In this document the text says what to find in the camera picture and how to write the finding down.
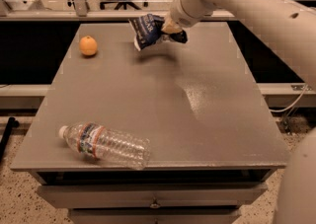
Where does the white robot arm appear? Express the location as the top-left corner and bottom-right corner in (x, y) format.
(163, 0), (316, 224)

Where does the orange fruit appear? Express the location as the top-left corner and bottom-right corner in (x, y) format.
(79, 36), (98, 56)

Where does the black pole on floor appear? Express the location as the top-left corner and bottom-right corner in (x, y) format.
(0, 117), (20, 162)

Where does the clear plastic water bottle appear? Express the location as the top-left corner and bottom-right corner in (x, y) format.
(58, 122), (150, 170)

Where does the metal drawer knob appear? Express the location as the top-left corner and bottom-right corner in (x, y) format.
(149, 201), (161, 209)

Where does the white cable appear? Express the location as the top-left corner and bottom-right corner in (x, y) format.
(269, 83), (310, 113)

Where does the blue chip bag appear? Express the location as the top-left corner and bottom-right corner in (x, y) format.
(129, 14), (188, 51)

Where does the grey cabinet with drawers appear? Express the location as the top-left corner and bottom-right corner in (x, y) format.
(12, 22), (288, 224)

